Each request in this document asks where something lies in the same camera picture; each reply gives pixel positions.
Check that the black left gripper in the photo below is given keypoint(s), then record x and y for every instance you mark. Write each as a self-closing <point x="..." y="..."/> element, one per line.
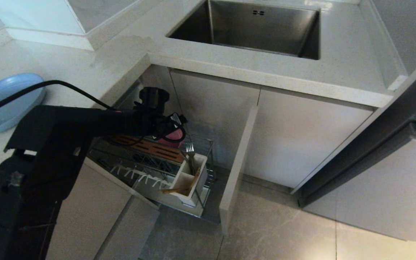
<point x="166" y="124"/>

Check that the pink speckled bowl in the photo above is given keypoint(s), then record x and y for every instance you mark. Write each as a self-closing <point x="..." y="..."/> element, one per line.
<point x="173" y="136"/>

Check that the metal fork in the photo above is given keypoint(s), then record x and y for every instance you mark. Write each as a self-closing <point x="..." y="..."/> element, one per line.
<point x="190" y="148"/>

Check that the wooden chopstick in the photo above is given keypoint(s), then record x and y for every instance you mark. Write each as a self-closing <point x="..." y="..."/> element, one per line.
<point x="177" y="191"/>
<point x="172" y="190"/>

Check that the beige pull-out cabinet front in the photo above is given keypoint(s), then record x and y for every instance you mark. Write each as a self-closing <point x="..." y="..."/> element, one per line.
<point x="237" y="169"/>

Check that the blue round plate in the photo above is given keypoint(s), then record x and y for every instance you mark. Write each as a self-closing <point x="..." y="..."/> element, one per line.
<point x="2" y="108"/>

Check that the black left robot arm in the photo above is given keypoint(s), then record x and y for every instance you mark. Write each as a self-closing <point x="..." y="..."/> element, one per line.
<point x="67" y="122"/>

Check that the brown slotted wooden board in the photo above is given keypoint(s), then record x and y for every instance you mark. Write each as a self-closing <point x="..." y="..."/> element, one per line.
<point x="157" y="148"/>

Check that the white two-compartment cutlery holder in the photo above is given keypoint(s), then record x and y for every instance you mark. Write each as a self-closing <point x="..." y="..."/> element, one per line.
<point x="202" y="173"/>

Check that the narrow beige cabinet door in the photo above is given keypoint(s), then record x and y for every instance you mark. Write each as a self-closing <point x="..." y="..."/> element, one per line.
<point x="222" y="101"/>

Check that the chopsticks bundle in holder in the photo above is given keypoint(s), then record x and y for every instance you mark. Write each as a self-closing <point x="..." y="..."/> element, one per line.
<point x="195" y="182"/>

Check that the white drip tray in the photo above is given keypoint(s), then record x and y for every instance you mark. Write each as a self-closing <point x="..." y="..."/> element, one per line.
<point x="154" y="196"/>

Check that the large beige drawer front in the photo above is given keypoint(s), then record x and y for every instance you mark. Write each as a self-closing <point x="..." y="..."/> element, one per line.
<point x="96" y="216"/>

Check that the small beige drawer front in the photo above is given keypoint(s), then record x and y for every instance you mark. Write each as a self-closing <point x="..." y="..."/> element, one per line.
<point x="128" y="234"/>

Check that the stainless steel sink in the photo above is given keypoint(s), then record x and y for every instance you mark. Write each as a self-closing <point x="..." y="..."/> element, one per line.
<point x="262" y="32"/>

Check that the wide beige cabinet door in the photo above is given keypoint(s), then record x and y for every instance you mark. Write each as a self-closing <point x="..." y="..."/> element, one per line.
<point x="302" y="141"/>

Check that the white appliance front panel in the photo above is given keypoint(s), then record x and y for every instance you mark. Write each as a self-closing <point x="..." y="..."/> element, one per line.
<point x="392" y="191"/>

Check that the dark grey door frame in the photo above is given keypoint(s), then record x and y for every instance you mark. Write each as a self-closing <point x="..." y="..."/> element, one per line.
<point x="374" y="144"/>

